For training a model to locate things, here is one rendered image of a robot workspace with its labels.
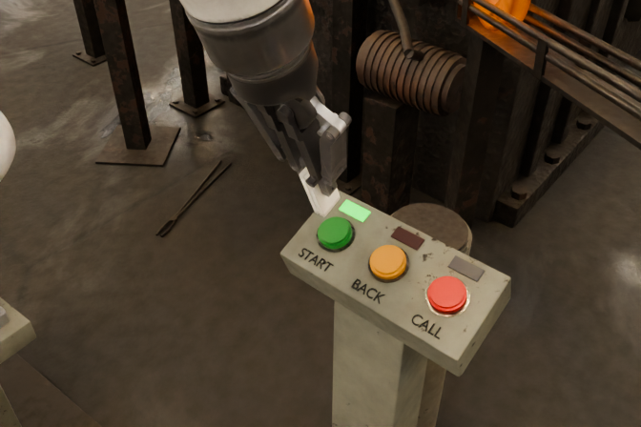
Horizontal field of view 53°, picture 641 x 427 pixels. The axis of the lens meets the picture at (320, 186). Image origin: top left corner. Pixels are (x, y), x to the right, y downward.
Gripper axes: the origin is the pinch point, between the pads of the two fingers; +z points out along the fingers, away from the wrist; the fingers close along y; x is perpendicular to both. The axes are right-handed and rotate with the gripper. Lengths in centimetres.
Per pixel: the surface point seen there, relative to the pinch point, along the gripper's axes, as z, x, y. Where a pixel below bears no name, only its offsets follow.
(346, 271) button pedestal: 9.6, 3.4, -3.7
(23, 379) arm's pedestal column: 56, 42, 60
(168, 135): 83, -29, 108
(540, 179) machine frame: 93, -72, 8
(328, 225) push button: 8.5, 0.1, 1.2
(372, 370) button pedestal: 22.0, 8.6, -8.4
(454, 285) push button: 8.6, -0.8, -15.0
